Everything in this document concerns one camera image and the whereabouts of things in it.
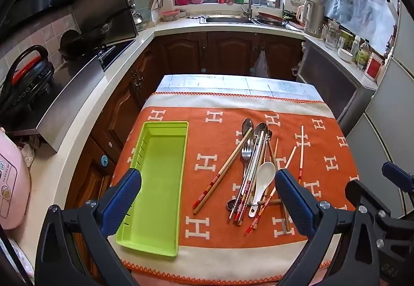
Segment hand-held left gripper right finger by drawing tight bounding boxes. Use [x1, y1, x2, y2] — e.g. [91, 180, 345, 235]
[274, 169, 383, 286]

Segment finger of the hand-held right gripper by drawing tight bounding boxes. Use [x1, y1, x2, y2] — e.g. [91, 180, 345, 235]
[345, 180, 406, 283]
[382, 161, 414, 196]

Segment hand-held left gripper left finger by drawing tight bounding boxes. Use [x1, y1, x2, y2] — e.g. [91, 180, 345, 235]
[34, 169, 142, 286]

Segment green plastic utensil tray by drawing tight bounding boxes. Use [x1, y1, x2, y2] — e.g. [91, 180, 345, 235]
[116, 121, 189, 257]

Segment white ceramic spoon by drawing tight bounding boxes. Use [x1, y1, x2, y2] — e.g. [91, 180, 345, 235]
[248, 161, 276, 217]

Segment metal fork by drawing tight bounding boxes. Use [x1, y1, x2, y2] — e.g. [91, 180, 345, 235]
[238, 147, 253, 199]

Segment grey refrigerator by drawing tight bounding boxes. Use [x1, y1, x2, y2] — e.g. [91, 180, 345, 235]
[336, 0, 414, 218]

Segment stainless steel sheet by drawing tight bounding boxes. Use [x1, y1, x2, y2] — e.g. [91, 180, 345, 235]
[36, 55, 106, 153]

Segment red label container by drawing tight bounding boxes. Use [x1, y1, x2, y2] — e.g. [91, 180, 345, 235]
[364, 53, 384, 81]

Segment pink rice cooker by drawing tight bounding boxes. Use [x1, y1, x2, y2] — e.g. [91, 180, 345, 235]
[0, 127, 31, 230]

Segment orange patterned blanket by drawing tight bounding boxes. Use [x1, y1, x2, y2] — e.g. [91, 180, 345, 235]
[110, 92, 360, 277]

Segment stainless steel cabinet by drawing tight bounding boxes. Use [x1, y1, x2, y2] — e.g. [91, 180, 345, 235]
[296, 37, 379, 138]

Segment green label bottle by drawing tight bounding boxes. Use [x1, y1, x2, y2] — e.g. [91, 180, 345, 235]
[355, 40, 370, 70]

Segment white bowl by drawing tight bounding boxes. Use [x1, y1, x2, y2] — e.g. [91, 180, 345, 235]
[337, 47, 354, 63]

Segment pale blue tablecloth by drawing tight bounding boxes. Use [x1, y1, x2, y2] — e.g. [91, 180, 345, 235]
[155, 74, 320, 103]

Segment hanging plastic bag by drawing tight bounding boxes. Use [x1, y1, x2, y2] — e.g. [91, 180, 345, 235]
[249, 50, 270, 78]

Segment black gas stove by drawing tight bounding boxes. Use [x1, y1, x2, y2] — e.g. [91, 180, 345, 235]
[97, 38, 136, 71]

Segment glass jar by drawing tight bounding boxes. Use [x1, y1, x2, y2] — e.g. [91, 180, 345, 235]
[324, 21, 340, 50]

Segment black wok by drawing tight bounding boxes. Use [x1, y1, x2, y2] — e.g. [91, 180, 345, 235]
[59, 22, 112, 58]

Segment brown wooden kitchen cabinets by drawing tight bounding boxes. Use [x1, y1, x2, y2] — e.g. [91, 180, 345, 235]
[63, 30, 305, 274]

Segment small steel kettle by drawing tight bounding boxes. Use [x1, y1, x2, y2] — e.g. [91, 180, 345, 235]
[132, 9, 146, 31]

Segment white electric kettle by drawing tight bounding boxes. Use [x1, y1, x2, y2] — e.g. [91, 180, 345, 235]
[297, 0, 325, 35]

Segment lidded food container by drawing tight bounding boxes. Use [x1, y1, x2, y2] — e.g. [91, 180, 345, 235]
[161, 10, 181, 22]

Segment red plate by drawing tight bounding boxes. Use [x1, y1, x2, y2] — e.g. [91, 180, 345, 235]
[257, 12, 285, 23]

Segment steel sink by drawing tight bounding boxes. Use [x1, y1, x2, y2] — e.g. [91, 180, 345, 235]
[200, 14, 259, 25]

